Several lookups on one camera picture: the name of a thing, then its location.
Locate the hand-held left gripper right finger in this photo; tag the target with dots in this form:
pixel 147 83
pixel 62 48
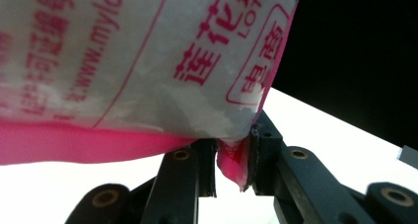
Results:
pixel 266 164

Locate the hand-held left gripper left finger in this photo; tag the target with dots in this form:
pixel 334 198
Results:
pixel 206 171

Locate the pink and white seasoning bag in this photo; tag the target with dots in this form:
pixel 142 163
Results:
pixel 131 69

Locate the small grey flat piece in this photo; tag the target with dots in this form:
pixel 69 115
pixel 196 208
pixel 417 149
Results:
pixel 408 156

